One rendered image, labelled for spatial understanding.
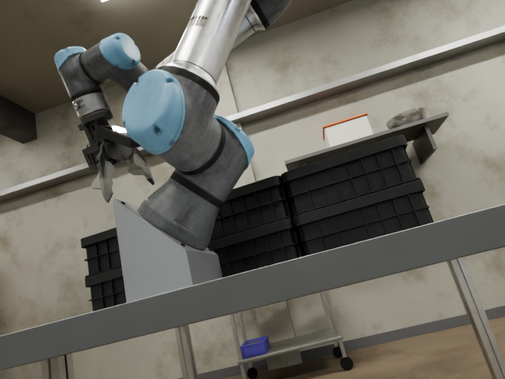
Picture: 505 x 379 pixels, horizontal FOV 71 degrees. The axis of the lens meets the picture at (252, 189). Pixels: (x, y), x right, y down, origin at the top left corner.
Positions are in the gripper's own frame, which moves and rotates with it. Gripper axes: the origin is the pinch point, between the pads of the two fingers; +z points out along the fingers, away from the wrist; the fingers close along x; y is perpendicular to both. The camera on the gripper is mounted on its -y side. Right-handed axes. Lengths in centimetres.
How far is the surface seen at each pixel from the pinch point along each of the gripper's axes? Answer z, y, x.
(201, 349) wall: 164, 180, -162
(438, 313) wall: 190, -19, -238
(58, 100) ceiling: -130, 318, -231
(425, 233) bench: 13, -62, 22
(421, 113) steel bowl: 26, -49, -277
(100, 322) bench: 12.0, -27.0, 36.5
